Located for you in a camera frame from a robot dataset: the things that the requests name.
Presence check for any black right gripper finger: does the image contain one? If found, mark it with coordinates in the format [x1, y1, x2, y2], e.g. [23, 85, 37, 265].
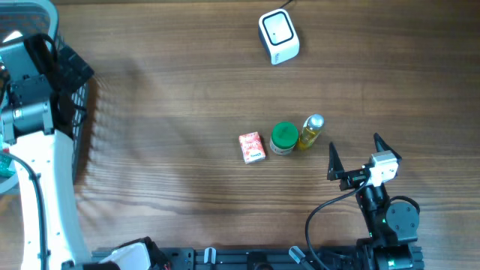
[373, 133, 402, 162]
[327, 142, 344, 181]

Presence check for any yellow liquid bottle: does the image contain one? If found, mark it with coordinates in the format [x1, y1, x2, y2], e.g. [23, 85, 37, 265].
[297, 114, 325, 150]

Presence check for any green lid jar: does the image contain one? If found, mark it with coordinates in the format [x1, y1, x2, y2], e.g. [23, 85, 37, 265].
[269, 121, 299, 155]

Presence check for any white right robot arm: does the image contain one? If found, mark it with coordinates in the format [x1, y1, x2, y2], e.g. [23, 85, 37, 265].
[327, 133, 425, 269]

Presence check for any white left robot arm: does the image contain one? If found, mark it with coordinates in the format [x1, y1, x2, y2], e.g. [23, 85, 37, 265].
[1, 31, 95, 269]

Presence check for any white barcode scanner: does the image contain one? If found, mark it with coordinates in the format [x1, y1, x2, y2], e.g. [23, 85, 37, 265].
[258, 8, 300, 65]

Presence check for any pink tissue box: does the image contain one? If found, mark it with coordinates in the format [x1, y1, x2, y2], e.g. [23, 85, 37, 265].
[238, 132, 266, 164]

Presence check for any grey plastic basket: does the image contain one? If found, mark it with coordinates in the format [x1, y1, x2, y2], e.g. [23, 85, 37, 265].
[1, 1, 94, 180]

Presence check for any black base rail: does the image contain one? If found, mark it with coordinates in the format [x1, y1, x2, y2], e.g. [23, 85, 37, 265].
[89, 235, 425, 270]

